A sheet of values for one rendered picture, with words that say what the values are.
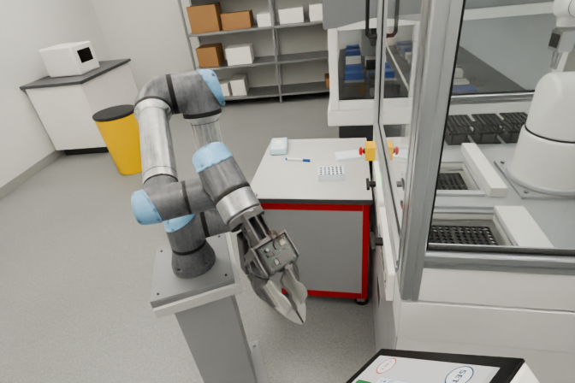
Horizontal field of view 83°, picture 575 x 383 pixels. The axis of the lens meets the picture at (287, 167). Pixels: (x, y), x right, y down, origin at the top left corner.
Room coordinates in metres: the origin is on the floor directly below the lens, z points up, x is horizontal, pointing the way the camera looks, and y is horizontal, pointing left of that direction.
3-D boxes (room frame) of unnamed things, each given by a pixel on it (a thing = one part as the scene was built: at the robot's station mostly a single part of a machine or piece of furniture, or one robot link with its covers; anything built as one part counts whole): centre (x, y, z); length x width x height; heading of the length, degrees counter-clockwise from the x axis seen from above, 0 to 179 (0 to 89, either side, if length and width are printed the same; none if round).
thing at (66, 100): (4.23, 2.39, 0.61); 1.15 x 0.72 x 1.22; 174
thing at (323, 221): (1.49, -0.13, 0.38); 0.62 x 0.58 x 0.76; 167
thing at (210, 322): (0.86, 0.37, 0.38); 0.30 x 0.30 x 0.76; 14
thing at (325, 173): (1.35, -0.21, 0.78); 0.12 x 0.08 x 0.04; 83
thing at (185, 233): (0.87, 0.36, 0.95); 0.13 x 0.12 x 0.14; 105
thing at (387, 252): (0.72, -0.27, 0.87); 0.29 x 0.02 x 0.11; 167
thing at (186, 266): (0.86, 0.37, 0.83); 0.15 x 0.15 x 0.10
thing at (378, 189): (1.03, -0.34, 0.87); 0.29 x 0.02 x 0.11; 167
